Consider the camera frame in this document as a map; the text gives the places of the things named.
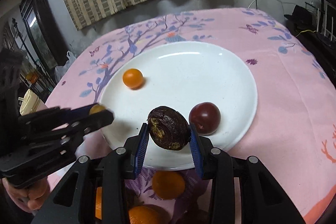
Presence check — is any brownish yellow longan fruit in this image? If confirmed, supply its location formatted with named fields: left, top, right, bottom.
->
left=89, top=104, right=106, bottom=115

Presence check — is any dark red plum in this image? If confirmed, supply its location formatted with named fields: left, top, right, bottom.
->
left=189, top=102, right=221, bottom=135

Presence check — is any dark wrinkled passion fruit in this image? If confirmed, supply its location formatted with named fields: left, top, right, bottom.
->
left=147, top=106, right=191, bottom=151

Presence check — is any orange tangerine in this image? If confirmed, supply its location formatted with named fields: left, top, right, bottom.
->
left=95, top=186, right=102, bottom=220

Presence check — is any small orange kumquat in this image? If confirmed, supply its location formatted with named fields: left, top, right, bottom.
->
left=122, top=68, right=145, bottom=89

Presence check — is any left hand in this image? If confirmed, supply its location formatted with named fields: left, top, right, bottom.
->
left=2, top=177, right=50, bottom=213

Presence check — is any lidded drink cup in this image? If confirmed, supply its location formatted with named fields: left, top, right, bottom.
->
left=19, top=89, right=46, bottom=116

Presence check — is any orange mandarin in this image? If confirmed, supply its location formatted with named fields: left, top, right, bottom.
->
left=152, top=170, right=186, bottom=200

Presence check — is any large orange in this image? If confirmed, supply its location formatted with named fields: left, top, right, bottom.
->
left=128, top=205, right=165, bottom=224

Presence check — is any pink deer tablecloth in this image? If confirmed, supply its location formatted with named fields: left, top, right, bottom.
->
left=46, top=8, right=335, bottom=223

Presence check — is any white oval plate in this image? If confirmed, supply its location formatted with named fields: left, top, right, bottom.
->
left=99, top=40, right=259, bottom=171

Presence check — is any dark framed mirror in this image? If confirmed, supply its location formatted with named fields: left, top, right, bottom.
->
left=19, top=0, right=68, bottom=73

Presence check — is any black shelf with electronics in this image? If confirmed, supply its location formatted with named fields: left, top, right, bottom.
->
left=285, top=0, right=335, bottom=48

